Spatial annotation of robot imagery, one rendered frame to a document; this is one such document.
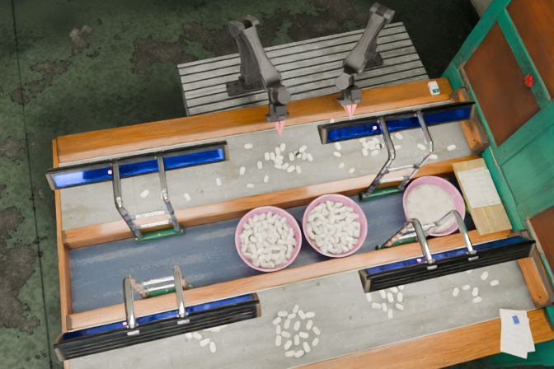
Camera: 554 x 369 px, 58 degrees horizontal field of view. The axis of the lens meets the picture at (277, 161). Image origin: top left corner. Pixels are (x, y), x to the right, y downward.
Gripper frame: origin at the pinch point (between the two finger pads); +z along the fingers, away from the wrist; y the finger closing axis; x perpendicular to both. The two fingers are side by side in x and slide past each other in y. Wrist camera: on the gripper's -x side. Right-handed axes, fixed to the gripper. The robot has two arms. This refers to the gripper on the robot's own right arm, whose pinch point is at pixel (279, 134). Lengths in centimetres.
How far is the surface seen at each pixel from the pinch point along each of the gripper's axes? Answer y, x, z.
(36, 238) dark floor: -127, 64, 51
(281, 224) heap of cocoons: -6.9, -17.0, 33.5
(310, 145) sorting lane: 13.7, 3.5, 7.9
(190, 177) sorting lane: -40.1, 0.0, 12.0
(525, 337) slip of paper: 75, -60, 80
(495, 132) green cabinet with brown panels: 90, -19, 10
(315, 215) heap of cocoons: 7.7, -17.4, 32.2
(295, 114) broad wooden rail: 10.2, 11.1, -5.1
